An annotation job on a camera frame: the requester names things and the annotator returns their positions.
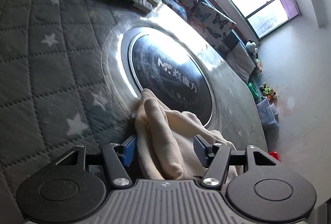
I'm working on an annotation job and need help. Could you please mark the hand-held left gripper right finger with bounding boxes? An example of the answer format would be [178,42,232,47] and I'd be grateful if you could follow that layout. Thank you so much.
[193,135,278,187]

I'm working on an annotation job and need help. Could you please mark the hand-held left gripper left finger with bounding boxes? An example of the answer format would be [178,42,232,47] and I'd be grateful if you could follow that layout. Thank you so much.
[53,135,137,187]

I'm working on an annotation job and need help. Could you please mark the cream cotton garment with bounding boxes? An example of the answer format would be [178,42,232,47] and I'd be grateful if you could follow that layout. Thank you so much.
[131,88,245,184]

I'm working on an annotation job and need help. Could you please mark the clear plastic storage box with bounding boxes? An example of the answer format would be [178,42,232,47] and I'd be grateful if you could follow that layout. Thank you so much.
[256,97,280,125]

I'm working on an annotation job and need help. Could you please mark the green plastic item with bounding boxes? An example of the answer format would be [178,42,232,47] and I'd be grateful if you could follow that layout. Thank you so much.
[247,82,260,98]

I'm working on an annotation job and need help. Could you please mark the round black induction cooktop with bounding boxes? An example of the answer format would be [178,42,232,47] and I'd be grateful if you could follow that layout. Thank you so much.
[118,27,220,129]

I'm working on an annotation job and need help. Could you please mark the small green plush toy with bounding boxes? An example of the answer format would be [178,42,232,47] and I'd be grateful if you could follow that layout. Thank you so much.
[259,84,278,99]

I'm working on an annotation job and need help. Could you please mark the grey pillow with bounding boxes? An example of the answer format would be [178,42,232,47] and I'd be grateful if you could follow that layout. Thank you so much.
[225,44,256,82]

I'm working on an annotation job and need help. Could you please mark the panda plush toy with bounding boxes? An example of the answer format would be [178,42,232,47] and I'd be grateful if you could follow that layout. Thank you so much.
[245,40,259,59]

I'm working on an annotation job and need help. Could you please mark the quilted grey table cover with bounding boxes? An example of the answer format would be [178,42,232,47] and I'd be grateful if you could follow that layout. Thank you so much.
[0,0,269,188]

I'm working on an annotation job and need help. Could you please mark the blue sofa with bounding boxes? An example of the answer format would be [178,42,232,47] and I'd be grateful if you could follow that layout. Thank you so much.
[124,0,280,126]

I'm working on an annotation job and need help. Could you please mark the grey remote control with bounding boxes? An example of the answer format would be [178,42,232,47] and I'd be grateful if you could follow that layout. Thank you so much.
[132,0,156,13]

